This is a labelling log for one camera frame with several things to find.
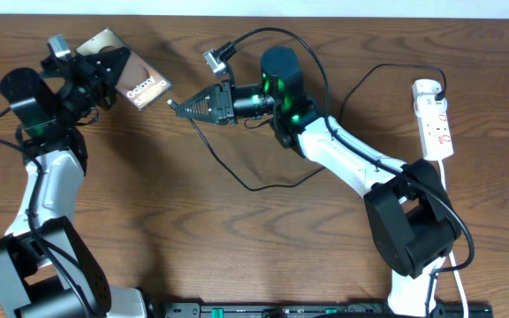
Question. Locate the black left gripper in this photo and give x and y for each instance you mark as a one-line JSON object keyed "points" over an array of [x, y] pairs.
{"points": [[91, 77]]}

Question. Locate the Samsung Galaxy smartphone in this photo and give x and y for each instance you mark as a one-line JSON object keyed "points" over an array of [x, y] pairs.
{"points": [[140, 83]]}

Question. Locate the white power strip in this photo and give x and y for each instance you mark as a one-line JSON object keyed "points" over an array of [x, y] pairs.
{"points": [[432, 120]]}

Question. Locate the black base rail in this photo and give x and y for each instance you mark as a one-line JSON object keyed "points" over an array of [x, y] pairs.
{"points": [[195, 310]]}

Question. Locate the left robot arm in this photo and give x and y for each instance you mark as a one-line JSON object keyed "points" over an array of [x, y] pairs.
{"points": [[46, 270]]}

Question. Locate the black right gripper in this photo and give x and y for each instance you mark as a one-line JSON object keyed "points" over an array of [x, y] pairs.
{"points": [[223, 113]]}

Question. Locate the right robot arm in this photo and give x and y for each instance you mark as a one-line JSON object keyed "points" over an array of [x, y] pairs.
{"points": [[411, 219]]}

